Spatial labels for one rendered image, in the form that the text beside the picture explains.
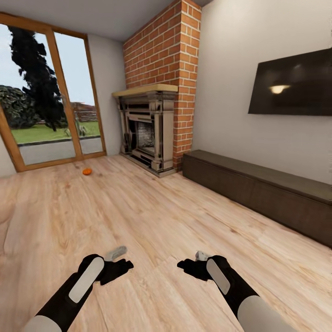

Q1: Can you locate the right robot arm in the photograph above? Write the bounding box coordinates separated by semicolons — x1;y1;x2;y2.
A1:
177;250;298;332

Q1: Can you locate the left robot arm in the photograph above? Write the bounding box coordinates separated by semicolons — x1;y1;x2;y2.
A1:
21;246;134;332

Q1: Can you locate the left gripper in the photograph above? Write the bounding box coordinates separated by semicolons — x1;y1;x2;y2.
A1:
100;259;134;285

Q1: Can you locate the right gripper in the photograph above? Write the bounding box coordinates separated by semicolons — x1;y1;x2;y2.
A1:
177;259;207;281

